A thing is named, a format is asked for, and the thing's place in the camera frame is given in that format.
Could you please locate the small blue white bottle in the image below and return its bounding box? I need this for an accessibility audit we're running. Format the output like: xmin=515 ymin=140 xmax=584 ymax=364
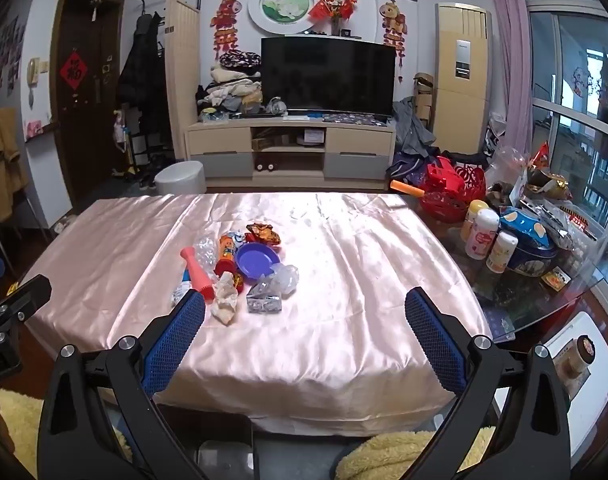
xmin=171 ymin=270 xmax=192 ymax=306

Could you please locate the white tissue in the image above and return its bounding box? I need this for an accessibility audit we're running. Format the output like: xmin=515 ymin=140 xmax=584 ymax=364
xmin=211 ymin=271 xmax=239 ymax=326

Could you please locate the pink plastic vase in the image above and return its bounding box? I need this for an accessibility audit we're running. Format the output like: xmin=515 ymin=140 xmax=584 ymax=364
xmin=180 ymin=246 xmax=215 ymax=301

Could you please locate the orange tube red cap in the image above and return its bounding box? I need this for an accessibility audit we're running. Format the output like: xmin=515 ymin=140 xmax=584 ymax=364
xmin=214 ymin=234 xmax=237 ymax=278

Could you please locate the silver foil wrapper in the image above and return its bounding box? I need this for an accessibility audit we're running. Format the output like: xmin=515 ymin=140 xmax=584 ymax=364
xmin=246 ymin=278 xmax=282 ymax=314

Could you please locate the clear plastic bag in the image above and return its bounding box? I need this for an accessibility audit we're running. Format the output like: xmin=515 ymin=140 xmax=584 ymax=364
xmin=193 ymin=236 xmax=217 ymax=278

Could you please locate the purple plastic plate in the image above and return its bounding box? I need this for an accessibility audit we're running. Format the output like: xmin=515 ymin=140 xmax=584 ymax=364
xmin=234 ymin=243 xmax=280 ymax=281

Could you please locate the red gold foil wrapper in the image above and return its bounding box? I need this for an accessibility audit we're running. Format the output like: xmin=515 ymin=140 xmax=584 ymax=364
xmin=245 ymin=222 xmax=281 ymax=246

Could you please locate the red gold ornament ball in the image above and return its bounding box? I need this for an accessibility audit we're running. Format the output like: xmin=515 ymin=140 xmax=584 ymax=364
xmin=233 ymin=272 xmax=244 ymax=292

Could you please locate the blue white wrapper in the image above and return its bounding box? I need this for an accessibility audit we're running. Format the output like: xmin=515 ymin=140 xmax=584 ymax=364
xmin=228 ymin=231 xmax=247 ymax=250

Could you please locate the yellow fluffy blanket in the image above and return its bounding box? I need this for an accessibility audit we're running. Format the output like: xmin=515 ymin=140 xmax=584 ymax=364
xmin=0 ymin=388 xmax=497 ymax=480

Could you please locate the white pink label bottle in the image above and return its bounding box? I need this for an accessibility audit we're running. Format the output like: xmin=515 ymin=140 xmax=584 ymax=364
xmin=466 ymin=208 xmax=499 ymax=260

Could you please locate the white cream small bottle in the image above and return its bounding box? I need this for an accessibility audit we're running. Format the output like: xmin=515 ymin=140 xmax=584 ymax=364
xmin=486 ymin=231 xmax=519 ymax=274

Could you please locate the pink satin tablecloth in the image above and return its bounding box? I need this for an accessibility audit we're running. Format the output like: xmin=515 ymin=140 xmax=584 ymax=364
xmin=28 ymin=192 xmax=490 ymax=437

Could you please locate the blue round tin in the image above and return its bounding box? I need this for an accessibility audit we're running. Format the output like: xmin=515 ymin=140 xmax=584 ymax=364
xmin=500 ymin=207 xmax=558 ymax=278

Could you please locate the yellow lid white bottle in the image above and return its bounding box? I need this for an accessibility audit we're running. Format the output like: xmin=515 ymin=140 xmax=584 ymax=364
xmin=460 ymin=200 xmax=488 ymax=243

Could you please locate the red plastic basket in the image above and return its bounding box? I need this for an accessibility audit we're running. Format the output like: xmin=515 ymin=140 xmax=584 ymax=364
xmin=419 ymin=156 xmax=486 ymax=223

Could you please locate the brown hanging jacket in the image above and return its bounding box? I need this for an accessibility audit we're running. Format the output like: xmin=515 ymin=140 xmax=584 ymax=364
xmin=0 ymin=107 xmax=28 ymax=222

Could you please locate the white bin lid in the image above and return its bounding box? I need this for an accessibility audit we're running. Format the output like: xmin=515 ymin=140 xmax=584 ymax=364
xmin=545 ymin=312 xmax=608 ymax=465

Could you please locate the grey round stool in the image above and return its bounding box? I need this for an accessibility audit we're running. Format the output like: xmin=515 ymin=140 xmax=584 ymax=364
xmin=154 ymin=160 xmax=207 ymax=195

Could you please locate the beige tv cabinet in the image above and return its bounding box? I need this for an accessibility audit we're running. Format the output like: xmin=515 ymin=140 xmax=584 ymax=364
xmin=183 ymin=117 xmax=395 ymax=192

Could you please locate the red diamond door sign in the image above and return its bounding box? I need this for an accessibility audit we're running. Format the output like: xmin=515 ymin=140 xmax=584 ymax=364
xmin=60 ymin=51 xmax=88 ymax=90

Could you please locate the black coat on rack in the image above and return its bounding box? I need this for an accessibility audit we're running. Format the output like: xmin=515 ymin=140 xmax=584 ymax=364
xmin=115 ymin=12 xmax=169 ymax=134

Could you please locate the pile of folded clothes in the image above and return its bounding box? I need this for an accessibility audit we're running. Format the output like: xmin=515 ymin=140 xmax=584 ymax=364
xmin=195 ymin=50 xmax=263 ymax=116

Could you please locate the black flat television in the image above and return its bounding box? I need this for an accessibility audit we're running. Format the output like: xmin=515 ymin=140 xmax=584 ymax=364
xmin=261 ymin=35 xmax=396 ymax=116

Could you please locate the beige standing air conditioner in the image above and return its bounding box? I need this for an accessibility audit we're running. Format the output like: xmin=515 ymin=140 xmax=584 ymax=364
xmin=433 ymin=3 xmax=493 ymax=155

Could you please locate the dark wooden door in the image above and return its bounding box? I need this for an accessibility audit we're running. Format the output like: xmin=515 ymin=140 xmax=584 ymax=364
xmin=50 ymin=0 xmax=124 ymax=209

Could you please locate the pink curtain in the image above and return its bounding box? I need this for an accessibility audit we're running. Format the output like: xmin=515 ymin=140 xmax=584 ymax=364
xmin=493 ymin=0 xmax=533 ymax=154

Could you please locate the orange stick handle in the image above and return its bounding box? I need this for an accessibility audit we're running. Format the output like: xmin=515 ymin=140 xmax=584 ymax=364
xmin=389 ymin=180 xmax=425 ymax=198

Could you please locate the round lotus wall picture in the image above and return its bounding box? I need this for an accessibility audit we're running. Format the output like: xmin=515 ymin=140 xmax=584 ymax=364
xmin=247 ymin=0 xmax=315 ymax=36

